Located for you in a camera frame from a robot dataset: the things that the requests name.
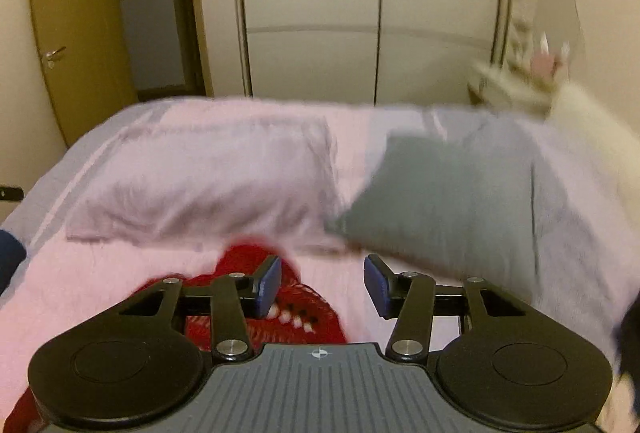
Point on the wooden door frame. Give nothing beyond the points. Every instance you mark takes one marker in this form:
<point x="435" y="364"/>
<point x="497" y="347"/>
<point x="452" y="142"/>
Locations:
<point x="192" y="13"/>

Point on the pale blue pillow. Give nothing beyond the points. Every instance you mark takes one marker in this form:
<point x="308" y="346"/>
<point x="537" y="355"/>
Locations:
<point x="575" y="233"/>

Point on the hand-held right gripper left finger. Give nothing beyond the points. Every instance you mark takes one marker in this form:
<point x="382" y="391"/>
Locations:
<point x="267" y="286"/>

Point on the pale lilac bed sheet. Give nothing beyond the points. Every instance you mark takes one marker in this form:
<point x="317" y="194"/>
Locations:
<point x="45" y="193"/>

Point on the pink fleece blanket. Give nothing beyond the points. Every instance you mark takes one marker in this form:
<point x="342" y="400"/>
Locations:
<point x="100" y="273"/>

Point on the grey pillow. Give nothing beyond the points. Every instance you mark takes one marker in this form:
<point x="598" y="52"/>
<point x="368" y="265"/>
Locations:
<point x="440" y="203"/>

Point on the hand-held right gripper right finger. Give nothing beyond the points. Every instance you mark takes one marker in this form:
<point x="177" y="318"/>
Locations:
<point x="376" y="286"/>

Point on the wall mirror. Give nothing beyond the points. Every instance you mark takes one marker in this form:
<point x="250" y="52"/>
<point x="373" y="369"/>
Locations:
<point x="557" y="23"/>

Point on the lilac pillow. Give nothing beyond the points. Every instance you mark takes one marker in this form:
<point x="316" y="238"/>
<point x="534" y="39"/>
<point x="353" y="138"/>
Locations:
<point x="200" y="178"/>

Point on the dark blue cloth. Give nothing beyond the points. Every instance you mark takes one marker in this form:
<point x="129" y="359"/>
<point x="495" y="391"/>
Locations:
<point x="9" y="258"/>

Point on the white fluffy cloth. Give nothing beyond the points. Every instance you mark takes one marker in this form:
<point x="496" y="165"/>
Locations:
<point x="595" y="133"/>

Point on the red knitted sweater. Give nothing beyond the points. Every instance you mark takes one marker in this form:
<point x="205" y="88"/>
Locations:
<point x="240" y="258"/>

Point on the cluttered bedside table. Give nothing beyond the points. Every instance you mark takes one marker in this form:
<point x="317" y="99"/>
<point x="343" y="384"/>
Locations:
<point x="505" y="85"/>

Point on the black object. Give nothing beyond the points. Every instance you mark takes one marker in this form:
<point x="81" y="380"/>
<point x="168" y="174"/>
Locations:
<point x="9" y="193"/>

